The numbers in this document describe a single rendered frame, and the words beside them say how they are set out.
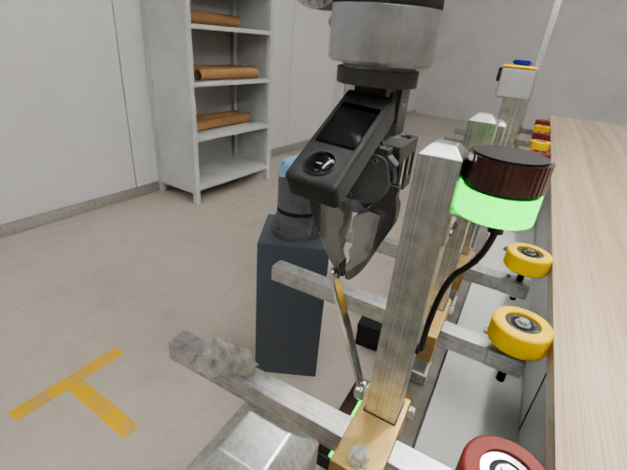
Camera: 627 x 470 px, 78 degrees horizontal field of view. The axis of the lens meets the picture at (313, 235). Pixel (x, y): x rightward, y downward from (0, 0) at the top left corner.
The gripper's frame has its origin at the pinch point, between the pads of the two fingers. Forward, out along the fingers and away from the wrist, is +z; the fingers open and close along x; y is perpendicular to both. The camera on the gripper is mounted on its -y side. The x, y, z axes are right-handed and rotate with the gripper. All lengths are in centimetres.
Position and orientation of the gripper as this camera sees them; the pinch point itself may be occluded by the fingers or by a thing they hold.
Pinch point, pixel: (342, 270)
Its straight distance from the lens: 41.9
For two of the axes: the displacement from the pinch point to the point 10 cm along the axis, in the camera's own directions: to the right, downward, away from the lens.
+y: 4.8, -3.8, 7.9
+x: -8.7, -2.8, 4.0
